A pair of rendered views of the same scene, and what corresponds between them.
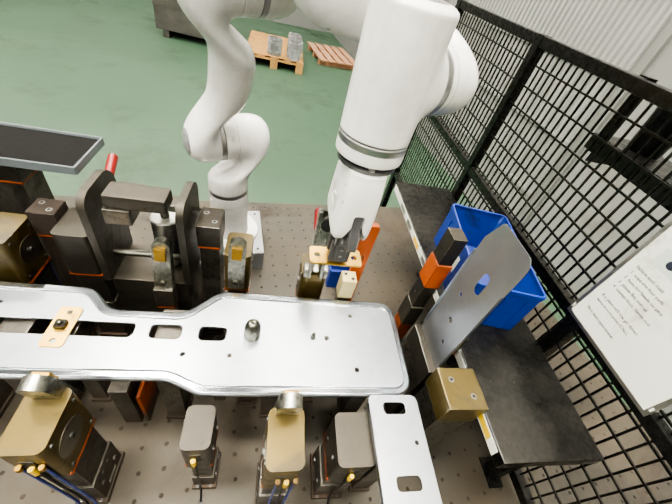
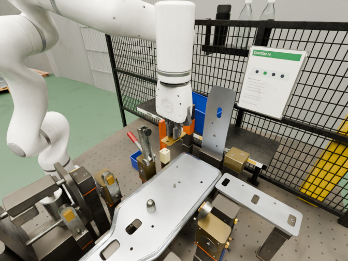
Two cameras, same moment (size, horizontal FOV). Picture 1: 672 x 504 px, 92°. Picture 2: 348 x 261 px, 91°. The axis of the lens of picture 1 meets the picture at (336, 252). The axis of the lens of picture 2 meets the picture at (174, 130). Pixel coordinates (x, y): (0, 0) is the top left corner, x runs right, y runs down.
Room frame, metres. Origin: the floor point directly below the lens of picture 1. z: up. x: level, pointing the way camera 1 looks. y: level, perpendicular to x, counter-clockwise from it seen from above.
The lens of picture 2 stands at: (0.02, 0.23, 1.57)
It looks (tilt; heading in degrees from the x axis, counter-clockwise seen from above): 34 degrees down; 327
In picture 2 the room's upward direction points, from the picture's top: straight up
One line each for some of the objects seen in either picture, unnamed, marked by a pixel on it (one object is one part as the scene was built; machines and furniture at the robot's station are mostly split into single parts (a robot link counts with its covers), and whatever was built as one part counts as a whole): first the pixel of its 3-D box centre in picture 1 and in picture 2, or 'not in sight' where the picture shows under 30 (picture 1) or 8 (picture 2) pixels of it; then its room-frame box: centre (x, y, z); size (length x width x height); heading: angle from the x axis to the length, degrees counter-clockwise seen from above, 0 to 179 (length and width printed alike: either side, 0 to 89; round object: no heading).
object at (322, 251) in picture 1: (336, 254); (173, 135); (0.38, 0.00, 1.25); 0.08 x 0.04 x 0.01; 107
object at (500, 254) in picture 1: (463, 302); (215, 125); (0.45, -0.26, 1.17); 0.12 x 0.01 x 0.34; 16
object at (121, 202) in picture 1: (159, 268); (61, 231); (0.48, 0.40, 0.94); 0.18 x 0.13 x 0.49; 106
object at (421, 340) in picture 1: (404, 376); (207, 174); (0.45, -0.26, 0.85); 0.12 x 0.03 x 0.30; 16
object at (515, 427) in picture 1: (463, 278); (195, 122); (0.70, -0.37, 1.01); 0.90 x 0.22 x 0.03; 16
